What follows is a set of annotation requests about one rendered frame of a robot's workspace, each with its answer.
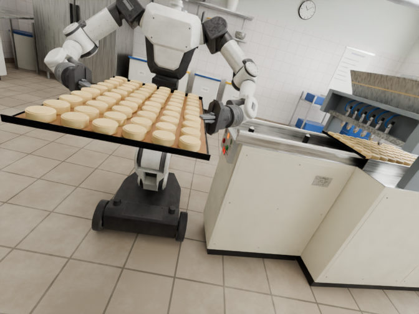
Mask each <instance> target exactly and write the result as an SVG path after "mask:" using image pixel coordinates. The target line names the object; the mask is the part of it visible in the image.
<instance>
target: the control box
mask: <svg viewBox="0 0 419 314"><path fill-rule="evenodd" d="M228 133H229V138H227V136H228ZM236 136H237V135H236V133H235V132H234V130H233V128H227V130H226V133H225V131H224V135H223V138H225V142H224V143H223V138H222V141H221V148H222V149H225V147H226V145H228V150H223V154H224V156H225V158H226V162H227V163H229V164H232V163H233V160H234V157H235V154H236V151H237V149H238V146H239V143H236V142H235V139H236ZM231 139H232V143H231V144H230V140H231Z"/></svg>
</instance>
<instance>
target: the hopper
mask: <svg viewBox="0 0 419 314"><path fill-rule="evenodd" d="M350 76H351V84H352V95H355V96H358V97H362V98H366V99H368V100H372V101H375V102H378V103H382V104H385V105H389V106H391V107H395V108H399V109H402V110H406V111H408V112H412V113H416V114H419V80H418V79H413V78H405V77H397V76H392V75H384V74H376V73H371V72H363V71H358V70H350Z"/></svg>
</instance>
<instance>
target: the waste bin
mask: <svg viewBox="0 0 419 314"><path fill-rule="evenodd" d="M13 34H14V43H15V48H16V56H17V64H18V67H20V68H22V69H28V70H36V60H35V53H34V42H33V36H32V33H31V32H26V31H20V30H15V29H13Z"/></svg>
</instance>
